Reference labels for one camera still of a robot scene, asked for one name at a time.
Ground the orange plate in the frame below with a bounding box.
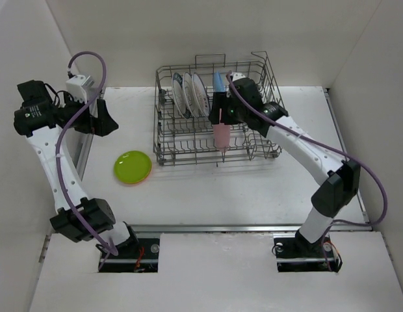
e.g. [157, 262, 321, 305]
[116, 170, 151, 186]

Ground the blue plate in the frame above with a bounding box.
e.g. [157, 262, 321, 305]
[213, 71, 226, 92]

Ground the pink plate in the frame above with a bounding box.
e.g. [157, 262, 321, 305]
[213, 109, 231, 154]

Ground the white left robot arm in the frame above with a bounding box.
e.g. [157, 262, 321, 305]
[14, 74, 139, 258]

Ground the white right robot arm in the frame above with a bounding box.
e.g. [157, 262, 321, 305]
[209, 73, 361, 256]

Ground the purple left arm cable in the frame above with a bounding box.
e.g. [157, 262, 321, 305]
[55, 51, 119, 270]

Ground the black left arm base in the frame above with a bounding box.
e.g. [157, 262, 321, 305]
[97, 237, 160, 274]

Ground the front aluminium rail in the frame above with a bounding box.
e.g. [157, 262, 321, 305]
[61, 222, 373, 235]

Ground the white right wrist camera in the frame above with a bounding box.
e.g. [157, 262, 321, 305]
[229, 71, 246, 83]

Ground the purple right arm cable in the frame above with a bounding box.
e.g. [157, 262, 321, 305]
[227, 70, 389, 272]

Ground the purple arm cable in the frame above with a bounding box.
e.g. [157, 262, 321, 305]
[227, 70, 389, 272]
[55, 51, 119, 270]

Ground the white blue-rimmed plate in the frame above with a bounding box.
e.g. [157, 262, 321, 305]
[183, 72, 198, 118]

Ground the grey wire dish rack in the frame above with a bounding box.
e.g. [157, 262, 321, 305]
[153, 51, 283, 166]

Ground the patterned white plate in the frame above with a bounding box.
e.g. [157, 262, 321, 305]
[192, 73, 210, 117]

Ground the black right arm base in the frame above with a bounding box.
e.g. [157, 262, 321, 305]
[272, 235, 343, 273]

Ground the white plate with green rim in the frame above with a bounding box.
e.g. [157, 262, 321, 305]
[172, 72, 190, 119]

